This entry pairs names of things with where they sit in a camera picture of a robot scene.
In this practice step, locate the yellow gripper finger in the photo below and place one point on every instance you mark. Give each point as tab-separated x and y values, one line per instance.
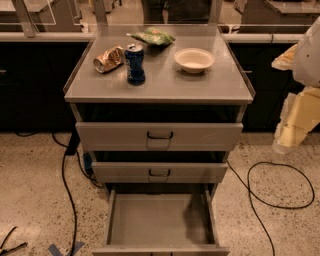
300	114
285	61

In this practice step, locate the blue pepsi can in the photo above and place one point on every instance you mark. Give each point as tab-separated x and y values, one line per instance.
134	56

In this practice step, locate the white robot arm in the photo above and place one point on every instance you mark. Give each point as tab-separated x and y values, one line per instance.
306	66

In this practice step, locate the grey drawer cabinet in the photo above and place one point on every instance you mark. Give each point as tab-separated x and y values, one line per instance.
168	95

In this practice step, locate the top drawer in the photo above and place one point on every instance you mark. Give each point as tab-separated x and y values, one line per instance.
131	136

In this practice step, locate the crushed gold can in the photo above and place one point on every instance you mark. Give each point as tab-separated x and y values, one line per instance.
109	59

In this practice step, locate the open bottom drawer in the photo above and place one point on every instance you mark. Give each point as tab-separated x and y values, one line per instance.
161	224

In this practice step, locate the middle drawer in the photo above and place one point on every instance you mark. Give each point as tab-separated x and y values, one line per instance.
121	172

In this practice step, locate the white bowl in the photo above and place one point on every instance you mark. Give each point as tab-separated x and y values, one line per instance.
194	60

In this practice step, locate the green chip bag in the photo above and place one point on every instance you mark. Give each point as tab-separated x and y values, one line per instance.
153	36

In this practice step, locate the blue tape cross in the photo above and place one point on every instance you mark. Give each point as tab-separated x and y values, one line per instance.
55	251

